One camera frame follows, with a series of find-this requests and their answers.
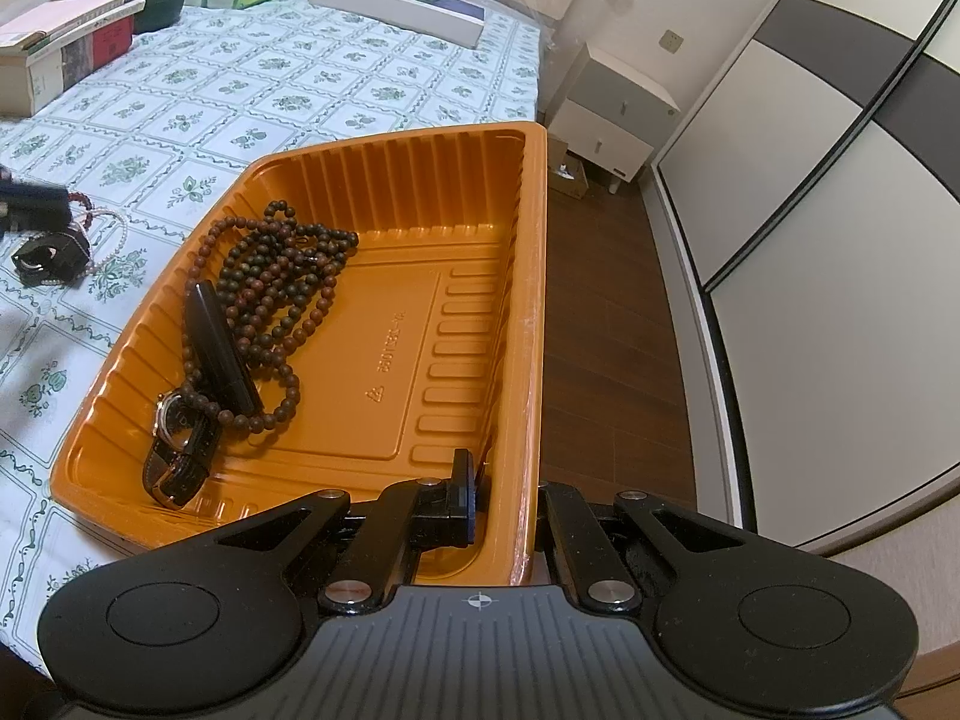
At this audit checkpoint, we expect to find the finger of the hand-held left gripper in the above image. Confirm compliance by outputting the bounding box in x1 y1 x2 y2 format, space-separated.
10 229 92 287
0 178 74 232

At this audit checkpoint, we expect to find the small cardboard box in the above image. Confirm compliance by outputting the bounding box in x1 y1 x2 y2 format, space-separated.
547 136 591 200

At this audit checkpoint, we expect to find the white long box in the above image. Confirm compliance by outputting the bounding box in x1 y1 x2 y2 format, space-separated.
309 0 488 47

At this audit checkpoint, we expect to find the brown wooden bead strand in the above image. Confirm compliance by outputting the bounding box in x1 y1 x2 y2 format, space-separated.
178 198 302 434

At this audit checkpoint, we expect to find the white and grey sliding wardrobe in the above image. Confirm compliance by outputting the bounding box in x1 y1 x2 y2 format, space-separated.
649 0 960 557

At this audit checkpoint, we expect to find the pink cover book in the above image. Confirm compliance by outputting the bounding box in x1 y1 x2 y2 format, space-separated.
0 0 146 53

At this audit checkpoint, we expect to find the white nightstand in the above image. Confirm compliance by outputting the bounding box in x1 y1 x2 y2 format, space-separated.
544 41 680 190

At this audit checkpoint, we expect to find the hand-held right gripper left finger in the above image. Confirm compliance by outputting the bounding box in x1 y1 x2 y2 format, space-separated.
199 448 488 616

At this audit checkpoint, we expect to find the orange plastic tray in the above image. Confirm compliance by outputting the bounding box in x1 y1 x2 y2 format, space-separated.
49 120 550 587

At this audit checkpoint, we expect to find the white pearl bracelet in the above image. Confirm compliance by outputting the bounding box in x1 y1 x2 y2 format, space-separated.
37 208 128 287

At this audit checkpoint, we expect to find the wristwatch with leather strap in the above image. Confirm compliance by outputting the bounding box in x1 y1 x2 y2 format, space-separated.
142 386 224 509

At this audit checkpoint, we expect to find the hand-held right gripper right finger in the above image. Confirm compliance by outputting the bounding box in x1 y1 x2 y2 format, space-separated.
540 480 760 620

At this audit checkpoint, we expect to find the dark bead necklace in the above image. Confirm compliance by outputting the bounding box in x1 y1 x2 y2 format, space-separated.
216 219 361 370

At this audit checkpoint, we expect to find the black oblong case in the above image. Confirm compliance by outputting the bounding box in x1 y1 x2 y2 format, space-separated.
184 279 263 416

